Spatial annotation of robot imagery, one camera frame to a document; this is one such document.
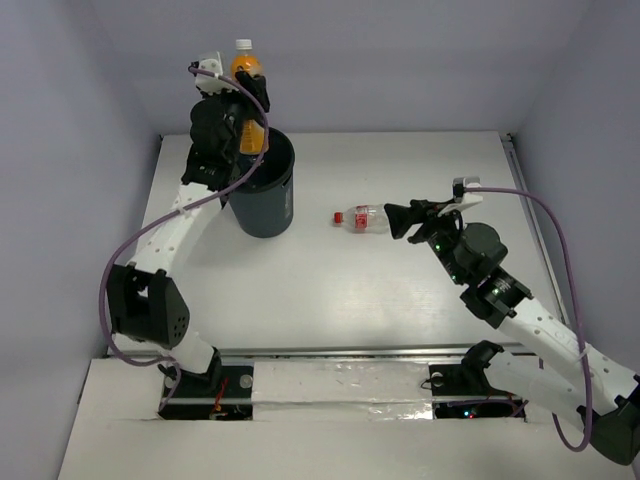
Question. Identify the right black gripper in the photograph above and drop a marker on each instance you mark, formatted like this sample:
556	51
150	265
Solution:
402	217

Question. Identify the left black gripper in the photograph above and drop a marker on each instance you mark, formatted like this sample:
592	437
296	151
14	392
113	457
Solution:
232	93

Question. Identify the orange juice bottle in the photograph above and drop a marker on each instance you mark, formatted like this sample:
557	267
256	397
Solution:
243	65

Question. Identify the clear bottle red cap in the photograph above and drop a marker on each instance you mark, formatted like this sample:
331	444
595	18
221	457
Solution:
369	218

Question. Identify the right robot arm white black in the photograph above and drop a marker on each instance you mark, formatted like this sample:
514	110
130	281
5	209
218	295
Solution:
579	384

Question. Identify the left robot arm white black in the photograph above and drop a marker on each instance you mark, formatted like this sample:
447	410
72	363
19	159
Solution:
140	299

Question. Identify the dark grey plastic bin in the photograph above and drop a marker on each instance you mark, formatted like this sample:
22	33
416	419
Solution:
264	204

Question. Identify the white foam front board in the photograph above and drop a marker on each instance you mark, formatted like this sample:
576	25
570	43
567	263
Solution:
118	435

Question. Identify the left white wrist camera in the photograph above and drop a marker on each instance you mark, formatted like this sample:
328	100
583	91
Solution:
206	71

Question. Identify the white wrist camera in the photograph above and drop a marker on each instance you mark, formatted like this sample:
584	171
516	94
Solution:
463	197
206	71

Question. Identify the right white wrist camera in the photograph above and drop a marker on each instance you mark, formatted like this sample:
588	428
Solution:
463	197

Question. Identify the aluminium rail right side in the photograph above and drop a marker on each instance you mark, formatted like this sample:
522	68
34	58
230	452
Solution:
530	212

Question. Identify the aluminium rail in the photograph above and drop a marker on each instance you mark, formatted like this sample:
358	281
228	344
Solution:
447	350
530	212

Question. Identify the aluminium rail front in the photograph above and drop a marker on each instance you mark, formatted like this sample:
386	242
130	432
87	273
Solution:
447	350

